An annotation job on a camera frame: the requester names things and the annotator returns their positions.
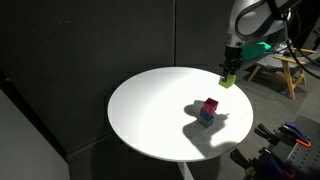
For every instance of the grey block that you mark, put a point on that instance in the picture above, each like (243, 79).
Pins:
(206, 122)

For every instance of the blue block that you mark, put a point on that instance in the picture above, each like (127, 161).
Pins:
(206, 115)

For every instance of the white table leg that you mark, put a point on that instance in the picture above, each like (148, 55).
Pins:
(186, 171)

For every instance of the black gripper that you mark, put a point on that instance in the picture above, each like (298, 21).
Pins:
(232, 56)

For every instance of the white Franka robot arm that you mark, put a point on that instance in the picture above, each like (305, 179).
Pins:
(256, 20)

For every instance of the round white table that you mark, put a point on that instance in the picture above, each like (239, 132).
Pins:
(160, 113)

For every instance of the purple clamp with orange tip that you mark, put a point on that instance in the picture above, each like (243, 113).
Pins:
(295, 133)
(263, 165)

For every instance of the wooden chair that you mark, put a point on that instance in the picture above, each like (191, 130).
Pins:
(288, 66)

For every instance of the magenta block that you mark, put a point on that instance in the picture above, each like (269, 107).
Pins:
(210, 105)

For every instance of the light green block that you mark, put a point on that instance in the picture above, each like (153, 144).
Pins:
(228, 82)

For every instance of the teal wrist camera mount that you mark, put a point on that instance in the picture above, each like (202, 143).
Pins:
(256, 50)

